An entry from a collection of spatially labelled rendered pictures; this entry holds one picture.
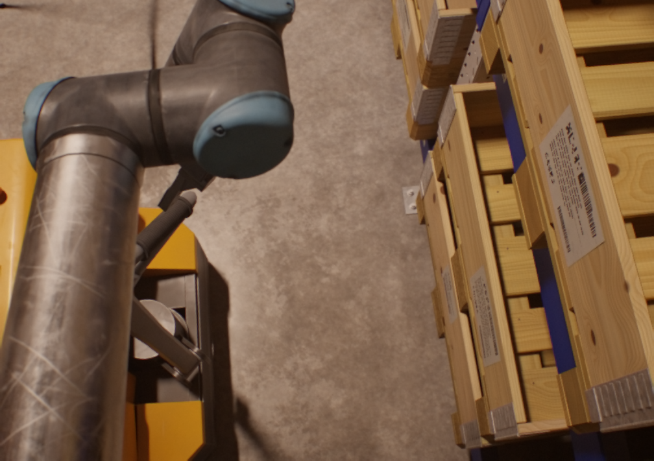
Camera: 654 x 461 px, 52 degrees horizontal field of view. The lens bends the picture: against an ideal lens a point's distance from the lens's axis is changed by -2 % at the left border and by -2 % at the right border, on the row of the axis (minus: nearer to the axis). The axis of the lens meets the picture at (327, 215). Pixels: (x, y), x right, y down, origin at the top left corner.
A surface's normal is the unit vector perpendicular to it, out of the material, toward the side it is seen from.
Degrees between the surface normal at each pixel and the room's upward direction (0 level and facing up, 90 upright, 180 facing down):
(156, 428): 22
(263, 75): 34
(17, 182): 14
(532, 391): 0
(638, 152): 0
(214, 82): 3
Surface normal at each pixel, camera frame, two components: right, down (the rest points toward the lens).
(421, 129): 0.11, 0.93
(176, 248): 0.38, -0.36
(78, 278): 0.37, -0.65
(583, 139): -0.99, 0.11
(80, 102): -0.08, -0.65
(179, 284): 0.00, -0.36
